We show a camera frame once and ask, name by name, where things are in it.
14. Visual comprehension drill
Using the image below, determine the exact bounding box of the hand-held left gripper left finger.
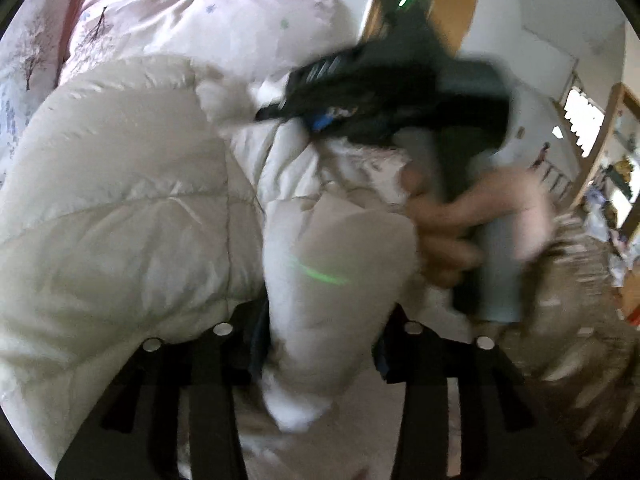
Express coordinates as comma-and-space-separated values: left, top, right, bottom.
55, 302, 271, 480

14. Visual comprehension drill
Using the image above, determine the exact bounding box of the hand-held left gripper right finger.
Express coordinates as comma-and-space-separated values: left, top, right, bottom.
372, 305, 583, 480

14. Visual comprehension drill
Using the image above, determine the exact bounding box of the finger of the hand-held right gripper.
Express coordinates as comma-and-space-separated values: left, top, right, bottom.
255, 91, 386, 141
284, 46, 383, 93

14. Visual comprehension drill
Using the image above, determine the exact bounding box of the white quilted down jacket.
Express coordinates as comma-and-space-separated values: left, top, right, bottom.
0, 55, 481, 480

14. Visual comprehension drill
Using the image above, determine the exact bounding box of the person's right forearm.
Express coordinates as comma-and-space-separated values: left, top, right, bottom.
507, 166, 557, 262

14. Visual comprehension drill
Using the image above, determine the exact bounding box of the person's right hand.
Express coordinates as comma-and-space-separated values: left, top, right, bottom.
402, 165, 523, 289

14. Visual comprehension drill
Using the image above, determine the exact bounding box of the wooden headboard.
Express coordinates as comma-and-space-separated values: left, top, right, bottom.
277, 0, 487, 57

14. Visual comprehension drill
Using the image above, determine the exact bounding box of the floral tree print pillow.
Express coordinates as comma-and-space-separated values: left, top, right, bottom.
0, 0, 83, 183
60, 0, 366, 88

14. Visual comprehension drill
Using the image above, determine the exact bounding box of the bright window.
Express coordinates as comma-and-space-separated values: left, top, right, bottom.
562, 87, 607, 157

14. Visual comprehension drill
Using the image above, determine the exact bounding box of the floral bed sheet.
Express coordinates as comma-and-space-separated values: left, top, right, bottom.
480, 200, 640, 463

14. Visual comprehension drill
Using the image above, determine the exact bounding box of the pile of household clutter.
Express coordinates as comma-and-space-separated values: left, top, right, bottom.
582, 155, 640, 322

